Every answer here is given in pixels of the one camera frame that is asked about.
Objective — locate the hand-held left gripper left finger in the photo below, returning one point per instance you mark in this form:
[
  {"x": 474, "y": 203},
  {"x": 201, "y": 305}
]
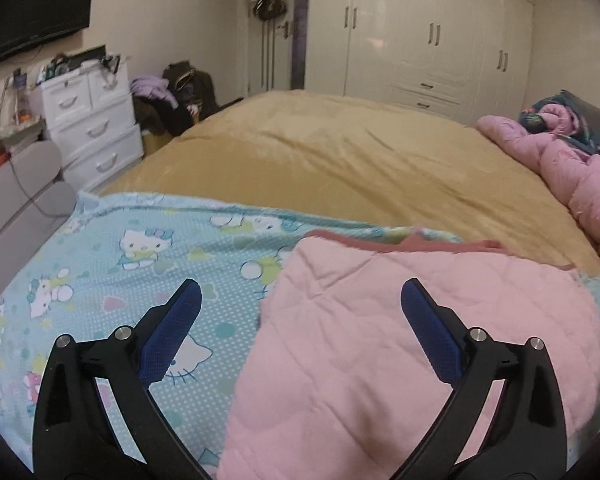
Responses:
[{"x": 172, "y": 330}]

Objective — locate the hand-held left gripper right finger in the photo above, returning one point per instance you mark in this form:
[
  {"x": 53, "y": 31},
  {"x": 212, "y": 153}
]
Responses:
[{"x": 430, "y": 330}]

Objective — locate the pink quilted garment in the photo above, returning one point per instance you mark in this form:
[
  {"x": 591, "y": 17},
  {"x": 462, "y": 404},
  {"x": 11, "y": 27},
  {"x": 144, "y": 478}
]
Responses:
[{"x": 340, "y": 360}]

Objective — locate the pile of dark clothes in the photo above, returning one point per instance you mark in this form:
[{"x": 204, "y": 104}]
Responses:
[{"x": 185, "y": 90}]

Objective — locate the cartoon cat printed blue blanket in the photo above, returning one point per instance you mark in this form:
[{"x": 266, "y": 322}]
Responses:
[{"x": 105, "y": 240}]

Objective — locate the grey sofa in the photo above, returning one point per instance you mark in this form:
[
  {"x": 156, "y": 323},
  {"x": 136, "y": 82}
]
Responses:
[{"x": 15, "y": 220}]

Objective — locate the bed with yellow sheet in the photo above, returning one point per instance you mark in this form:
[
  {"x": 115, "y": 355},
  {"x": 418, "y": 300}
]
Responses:
[{"x": 330, "y": 160}]

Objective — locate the pink quilted jacket pile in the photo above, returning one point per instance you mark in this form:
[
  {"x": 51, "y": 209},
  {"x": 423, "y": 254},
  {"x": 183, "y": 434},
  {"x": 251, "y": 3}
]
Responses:
[{"x": 580, "y": 190}]

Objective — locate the white drawer cabinet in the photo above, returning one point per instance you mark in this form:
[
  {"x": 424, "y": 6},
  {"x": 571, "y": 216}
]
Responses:
[{"x": 95, "y": 130}]

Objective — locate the purple garment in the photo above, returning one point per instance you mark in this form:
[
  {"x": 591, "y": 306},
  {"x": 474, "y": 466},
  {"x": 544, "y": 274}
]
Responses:
[{"x": 152, "y": 87}]

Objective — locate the dark floral pillow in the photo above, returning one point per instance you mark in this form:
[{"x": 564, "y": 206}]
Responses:
[{"x": 587, "y": 135}]

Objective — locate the clear plastic bottle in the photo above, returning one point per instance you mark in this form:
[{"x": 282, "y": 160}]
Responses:
[{"x": 20, "y": 100}]

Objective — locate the black electronics clutter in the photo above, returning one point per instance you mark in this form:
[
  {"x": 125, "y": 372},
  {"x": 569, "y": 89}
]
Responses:
[{"x": 80, "y": 57}]

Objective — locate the white wardrobe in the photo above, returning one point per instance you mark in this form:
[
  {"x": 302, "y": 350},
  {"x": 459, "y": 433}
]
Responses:
[{"x": 430, "y": 10}]

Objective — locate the black television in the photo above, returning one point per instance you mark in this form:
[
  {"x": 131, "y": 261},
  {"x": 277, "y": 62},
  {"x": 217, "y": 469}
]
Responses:
[{"x": 30, "y": 5}]

